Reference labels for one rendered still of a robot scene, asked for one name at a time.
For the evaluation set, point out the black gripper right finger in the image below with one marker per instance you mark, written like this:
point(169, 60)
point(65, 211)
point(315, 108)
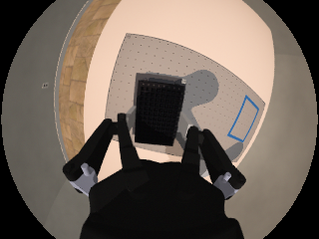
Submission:
point(223, 174)

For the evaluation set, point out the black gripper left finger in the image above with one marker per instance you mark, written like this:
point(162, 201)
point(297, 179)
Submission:
point(80, 170)

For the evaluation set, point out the grey rectangular base plate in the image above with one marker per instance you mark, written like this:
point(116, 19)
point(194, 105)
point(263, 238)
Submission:
point(212, 99)

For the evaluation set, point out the black well plate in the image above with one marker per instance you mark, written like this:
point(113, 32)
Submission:
point(160, 115)

